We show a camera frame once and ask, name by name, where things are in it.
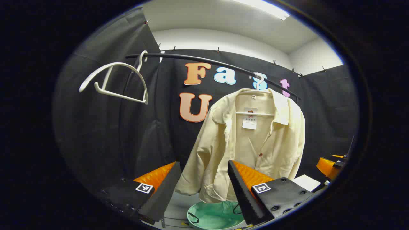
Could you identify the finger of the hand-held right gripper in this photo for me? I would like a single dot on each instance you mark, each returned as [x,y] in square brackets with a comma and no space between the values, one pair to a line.
[326,166]

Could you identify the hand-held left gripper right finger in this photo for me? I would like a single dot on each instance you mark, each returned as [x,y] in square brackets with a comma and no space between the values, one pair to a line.
[243,195]

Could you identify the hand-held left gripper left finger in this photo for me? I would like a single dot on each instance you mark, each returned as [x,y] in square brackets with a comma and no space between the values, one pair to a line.
[163,195]

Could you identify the green laundry hamper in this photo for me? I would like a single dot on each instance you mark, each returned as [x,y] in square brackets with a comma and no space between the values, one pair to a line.
[214,217]

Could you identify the cream button shirt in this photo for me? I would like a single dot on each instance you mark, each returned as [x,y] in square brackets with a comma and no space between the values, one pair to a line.
[217,143]

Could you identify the white plastic clothes hanger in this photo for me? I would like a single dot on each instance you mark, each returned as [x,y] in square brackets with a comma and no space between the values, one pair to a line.
[255,113]
[121,95]

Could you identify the black clothes rack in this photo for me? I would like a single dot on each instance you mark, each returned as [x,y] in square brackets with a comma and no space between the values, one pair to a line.
[191,58]

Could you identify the black backdrop cloth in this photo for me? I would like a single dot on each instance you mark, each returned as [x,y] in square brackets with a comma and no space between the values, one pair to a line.
[96,134]

